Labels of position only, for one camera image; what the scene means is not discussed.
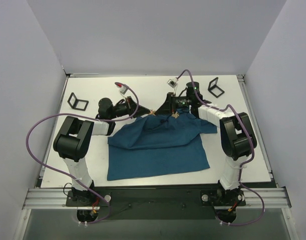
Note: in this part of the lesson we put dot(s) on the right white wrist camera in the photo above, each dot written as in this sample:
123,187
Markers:
173,82

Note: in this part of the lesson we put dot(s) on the aluminium frame rail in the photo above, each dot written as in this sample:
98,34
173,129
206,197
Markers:
45,199

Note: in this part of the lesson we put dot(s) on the right black display box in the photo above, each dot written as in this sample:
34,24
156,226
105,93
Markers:
214,89

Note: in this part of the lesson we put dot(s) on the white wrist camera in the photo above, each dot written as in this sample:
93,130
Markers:
173,82
122,89

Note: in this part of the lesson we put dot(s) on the left black display box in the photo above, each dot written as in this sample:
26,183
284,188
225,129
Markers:
76,103

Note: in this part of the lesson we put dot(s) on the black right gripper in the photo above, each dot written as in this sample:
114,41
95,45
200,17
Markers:
172,103

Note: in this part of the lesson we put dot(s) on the black display box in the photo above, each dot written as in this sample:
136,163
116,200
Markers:
76,103
214,89

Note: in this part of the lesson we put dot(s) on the blue t-shirt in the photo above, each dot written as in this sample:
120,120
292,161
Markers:
158,145

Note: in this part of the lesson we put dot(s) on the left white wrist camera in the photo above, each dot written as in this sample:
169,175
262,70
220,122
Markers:
122,89

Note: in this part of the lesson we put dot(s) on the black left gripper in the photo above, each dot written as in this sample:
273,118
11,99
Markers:
130,107

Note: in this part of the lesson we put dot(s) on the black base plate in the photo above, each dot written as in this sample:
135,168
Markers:
182,202

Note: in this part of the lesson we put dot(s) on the silver blue leaf brooch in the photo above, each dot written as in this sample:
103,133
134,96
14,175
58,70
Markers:
152,112

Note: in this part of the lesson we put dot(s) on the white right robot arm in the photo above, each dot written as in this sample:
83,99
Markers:
237,137

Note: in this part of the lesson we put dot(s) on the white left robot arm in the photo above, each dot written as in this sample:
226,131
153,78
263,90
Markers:
73,139

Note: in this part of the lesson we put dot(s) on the gold leaf brooch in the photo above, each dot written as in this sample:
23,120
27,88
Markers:
175,115

